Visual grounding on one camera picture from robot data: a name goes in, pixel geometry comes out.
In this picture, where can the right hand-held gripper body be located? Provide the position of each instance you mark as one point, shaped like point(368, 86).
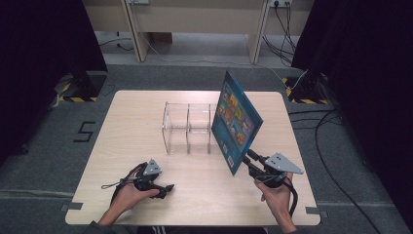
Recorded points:
point(276, 170)

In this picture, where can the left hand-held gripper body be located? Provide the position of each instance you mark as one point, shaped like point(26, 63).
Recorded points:
point(147, 177)

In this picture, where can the blue picture book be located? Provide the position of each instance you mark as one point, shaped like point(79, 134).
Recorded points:
point(237, 123)

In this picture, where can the clear acrylic book rack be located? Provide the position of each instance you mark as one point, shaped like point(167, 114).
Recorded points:
point(188, 128)

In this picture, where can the person's right hand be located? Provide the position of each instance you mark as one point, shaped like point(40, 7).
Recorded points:
point(276, 195)

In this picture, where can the person's left hand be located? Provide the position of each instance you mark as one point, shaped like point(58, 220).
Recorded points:
point(131, 196)

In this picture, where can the person's dark striped clothing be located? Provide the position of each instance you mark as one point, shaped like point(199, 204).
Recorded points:
point(201, 230)

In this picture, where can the grey tape piece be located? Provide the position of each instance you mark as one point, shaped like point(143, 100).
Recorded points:
point(315, 210)
point(73, 206)

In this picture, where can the yellow black hazard tape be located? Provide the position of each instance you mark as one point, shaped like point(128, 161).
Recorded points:
point(307, 101)
point(78, 99)

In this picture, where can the black tape floor mark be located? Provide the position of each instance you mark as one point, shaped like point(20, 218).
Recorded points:
point(85, 131)

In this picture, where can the black stand base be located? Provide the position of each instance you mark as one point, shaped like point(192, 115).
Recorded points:
point(310, 86)
point(91, 84)

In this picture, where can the black curtain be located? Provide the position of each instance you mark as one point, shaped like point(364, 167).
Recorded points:
point(367, 81)
point(39, 65)

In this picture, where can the light wooden desk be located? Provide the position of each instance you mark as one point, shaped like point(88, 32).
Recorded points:
point(195, 19)

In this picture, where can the white wall socket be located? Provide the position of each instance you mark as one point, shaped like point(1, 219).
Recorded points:
point(281, 2)

